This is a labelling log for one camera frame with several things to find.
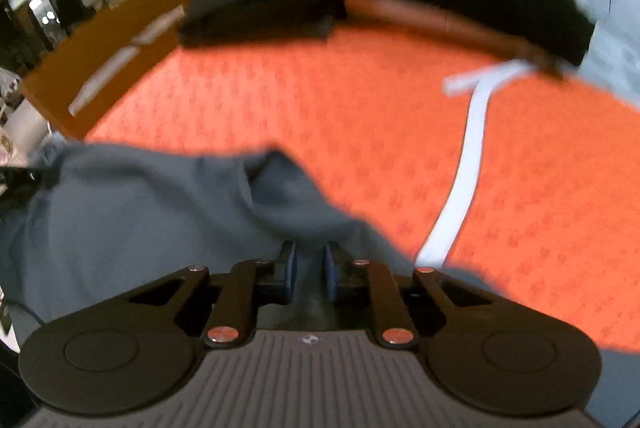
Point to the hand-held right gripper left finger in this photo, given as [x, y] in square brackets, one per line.
[290, 270]

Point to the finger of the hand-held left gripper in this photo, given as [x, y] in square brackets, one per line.
[20, 177]

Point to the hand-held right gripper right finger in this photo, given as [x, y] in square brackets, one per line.
[330, 270]

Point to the grey pants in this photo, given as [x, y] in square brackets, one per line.
[150, 218]

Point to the wooden chair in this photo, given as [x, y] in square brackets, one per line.
[75, 73]

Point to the orange patterned mat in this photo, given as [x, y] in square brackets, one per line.
[350, 118]

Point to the oval mirror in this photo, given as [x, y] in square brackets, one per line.
[42, 16]

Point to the hanging black coat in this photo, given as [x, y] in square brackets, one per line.
[70, 3]

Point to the tan folded garment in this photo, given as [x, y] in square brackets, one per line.
[425, 16]

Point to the green checked tablecloth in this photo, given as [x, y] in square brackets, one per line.
[615, 58]

